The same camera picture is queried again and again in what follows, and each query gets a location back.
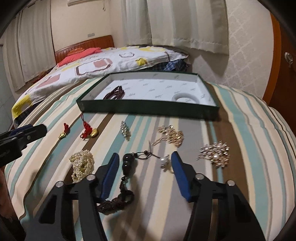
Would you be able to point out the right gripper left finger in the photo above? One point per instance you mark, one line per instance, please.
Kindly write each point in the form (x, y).
(55, 217)

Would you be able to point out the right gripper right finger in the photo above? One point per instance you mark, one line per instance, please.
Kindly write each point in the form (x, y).
(220, 210)

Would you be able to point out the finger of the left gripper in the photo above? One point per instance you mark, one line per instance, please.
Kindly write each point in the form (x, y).
(33, 133)
(20, 129)

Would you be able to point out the small red gold charm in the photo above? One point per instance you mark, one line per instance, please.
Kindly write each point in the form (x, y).
(65, 131)

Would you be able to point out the red knot gold ingot charm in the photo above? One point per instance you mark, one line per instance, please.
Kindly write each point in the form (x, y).
(89, 131)

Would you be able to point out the black gourd pendant tassel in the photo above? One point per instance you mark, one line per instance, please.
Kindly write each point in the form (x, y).
(125, 197)

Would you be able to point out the pearl flower brooch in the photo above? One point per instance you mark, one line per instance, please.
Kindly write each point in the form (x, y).
(217, 153)

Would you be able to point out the silver rhinestone brooch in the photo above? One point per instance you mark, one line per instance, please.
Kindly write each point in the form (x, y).
(125, 131)

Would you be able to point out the white jade bangle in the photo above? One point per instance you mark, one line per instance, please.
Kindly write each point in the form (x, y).
(185, 97)

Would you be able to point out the green jewelry tray box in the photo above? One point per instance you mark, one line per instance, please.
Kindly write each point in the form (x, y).
(150, 93)

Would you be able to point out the striped tablecloth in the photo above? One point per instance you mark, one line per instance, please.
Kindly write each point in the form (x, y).
(262, 162)

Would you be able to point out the left window curtain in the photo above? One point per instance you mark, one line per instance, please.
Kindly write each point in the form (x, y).
(28, 45)

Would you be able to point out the bed with patterned quilt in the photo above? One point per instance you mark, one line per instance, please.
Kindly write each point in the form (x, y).
(131, 58)

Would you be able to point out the pink pillow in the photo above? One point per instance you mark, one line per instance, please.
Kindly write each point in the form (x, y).
(78, 55)

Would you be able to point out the wooden headboard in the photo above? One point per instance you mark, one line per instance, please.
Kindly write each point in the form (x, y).
(102, 42)

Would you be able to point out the wooden door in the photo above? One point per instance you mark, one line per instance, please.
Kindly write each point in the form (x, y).
(280, 90)

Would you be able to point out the white air conditioner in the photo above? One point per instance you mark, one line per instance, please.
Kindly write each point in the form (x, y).
(74, 2)

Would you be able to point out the centre white curtain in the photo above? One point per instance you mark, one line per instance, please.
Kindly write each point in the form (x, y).
(135, 21)

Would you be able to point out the white curtain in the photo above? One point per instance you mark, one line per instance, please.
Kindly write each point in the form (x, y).
(194, 24)
(135, 21)

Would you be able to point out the door lock knob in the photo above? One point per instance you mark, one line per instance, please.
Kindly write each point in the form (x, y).
(289, 59)

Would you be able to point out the right white curtain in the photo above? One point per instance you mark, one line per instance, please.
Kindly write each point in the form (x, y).
(194, 24)

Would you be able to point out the wall power outlet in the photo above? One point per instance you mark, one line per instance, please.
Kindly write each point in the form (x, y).
(91, 35)

